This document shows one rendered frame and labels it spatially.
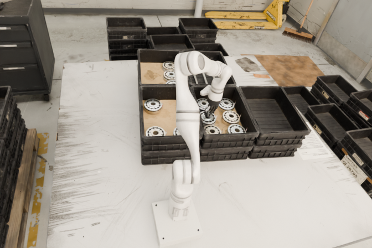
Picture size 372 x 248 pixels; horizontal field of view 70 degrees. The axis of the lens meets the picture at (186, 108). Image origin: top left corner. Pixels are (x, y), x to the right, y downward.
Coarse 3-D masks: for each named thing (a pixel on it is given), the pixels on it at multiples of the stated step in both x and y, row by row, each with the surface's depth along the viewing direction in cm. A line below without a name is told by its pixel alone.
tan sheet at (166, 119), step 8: (168, 104) 157; (144, 112) 149; (160, 112) 151; (168, 112) 152; (144, 120) 145; (152, 120) 146; (160, 120) 146; (168, 120) 147; (144, 128) 141; (168, 128) 143
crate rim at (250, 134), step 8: (192, 88) 155; (240, 96) 155; (248, 112) 145; (200, 120) 136; (256, 128) 137; (208, 136) 129; (216, 136) 130; (224, 136) 131; (232, 136) 132; (240, 136) 133; (248, 136) 134; (256, 136) 135
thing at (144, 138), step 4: (140, 88) 149; (140, 92) 146; (140, 96) 144; (140, 100) 142; (140, 104) 139; (140, 108) 137; (140, 112) 137; (200, 128) 132; (200, 132) 130; (144, 136) 124; (148, 136) 124; (152, 136) 124; (156, 136) 125; (160, 136) 125; (164, 136) 125; (168, 136) 126; (172, 136) 126; (176, 136) 126; (180, 136) 126; (200, 136) 128; (144, 140) 124; (148, 140) 124; (152, 140) 124; (156, 140) 125; (160, 140) 125; (164, 140) 126; (168, 140) 126; (172, 140) 127; (176, 140) 127; (180, 140) 128
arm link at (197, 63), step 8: (192, 56) 98; (200, 56) 100; (192, 64) 98; (200, 64) 100; (208, 64) 107; (216, 64) 117; (192, 72) 100; (200, 72) 102; (208, 72) 110; (216, 72) 118
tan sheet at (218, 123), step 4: (216, 112) 157; (220, 112) 158; (220, 116) 155; (216, 120) 152; (220, 120) 153; (216, 124) 150; (220, 124) 150; (224, 124) 151; (240, 124) 152; (220, 128) 148; (224, 128) 148; (224, 132) 146
